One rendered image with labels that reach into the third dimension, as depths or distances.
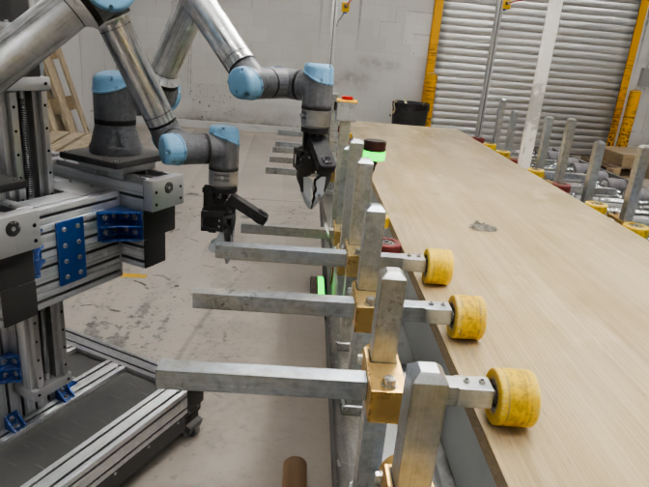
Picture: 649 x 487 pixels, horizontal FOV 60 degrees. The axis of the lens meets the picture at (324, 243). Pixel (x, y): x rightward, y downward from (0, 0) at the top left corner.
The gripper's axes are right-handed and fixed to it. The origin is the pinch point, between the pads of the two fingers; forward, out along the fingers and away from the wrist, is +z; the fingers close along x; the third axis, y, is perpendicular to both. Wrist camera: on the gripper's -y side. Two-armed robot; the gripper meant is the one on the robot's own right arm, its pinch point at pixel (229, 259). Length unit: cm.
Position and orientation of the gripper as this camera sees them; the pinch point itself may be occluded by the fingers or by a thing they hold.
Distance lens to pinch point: 154.8
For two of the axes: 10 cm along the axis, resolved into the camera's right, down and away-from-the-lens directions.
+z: -0.8, 9.4, 3.3
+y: -10.0, -0.7, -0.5
